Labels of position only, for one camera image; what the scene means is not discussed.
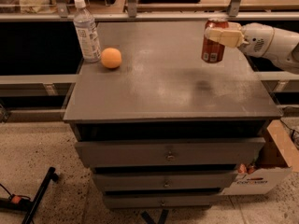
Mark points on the grey drawer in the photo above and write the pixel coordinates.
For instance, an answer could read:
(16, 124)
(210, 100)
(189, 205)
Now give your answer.
(164, 181)
(158, 200)
(169, 152)

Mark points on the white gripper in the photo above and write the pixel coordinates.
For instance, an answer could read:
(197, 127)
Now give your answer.
(257, 41)

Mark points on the top grey drawer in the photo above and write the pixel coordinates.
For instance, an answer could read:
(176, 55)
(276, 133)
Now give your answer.
(169, 152)

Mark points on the bottom grey drawer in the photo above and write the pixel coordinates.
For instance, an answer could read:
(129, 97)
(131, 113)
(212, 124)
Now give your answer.
(158, 200)

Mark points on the red coke can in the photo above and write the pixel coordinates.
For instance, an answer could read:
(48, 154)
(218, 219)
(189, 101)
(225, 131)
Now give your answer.
(212, 52)

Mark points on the orange fruit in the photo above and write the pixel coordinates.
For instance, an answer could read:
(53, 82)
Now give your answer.
(111, 58)

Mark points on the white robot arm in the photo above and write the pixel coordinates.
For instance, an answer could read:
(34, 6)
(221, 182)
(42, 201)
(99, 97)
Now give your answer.
(283, 51)

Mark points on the middle grey drawer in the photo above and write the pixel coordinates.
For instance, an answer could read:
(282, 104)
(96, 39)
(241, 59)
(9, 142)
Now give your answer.
(164, 181)

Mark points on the grey drawer cabinet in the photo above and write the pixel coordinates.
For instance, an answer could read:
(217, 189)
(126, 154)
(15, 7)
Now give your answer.
(164, 90)

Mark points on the grey metal railing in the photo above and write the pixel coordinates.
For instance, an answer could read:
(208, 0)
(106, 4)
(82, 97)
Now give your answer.
(134, 10)

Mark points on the clear plastic water bottle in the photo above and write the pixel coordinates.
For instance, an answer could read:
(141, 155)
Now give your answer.
(87, 33)

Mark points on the white cardboard box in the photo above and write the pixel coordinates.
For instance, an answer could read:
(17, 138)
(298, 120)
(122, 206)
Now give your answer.
(277, 159)

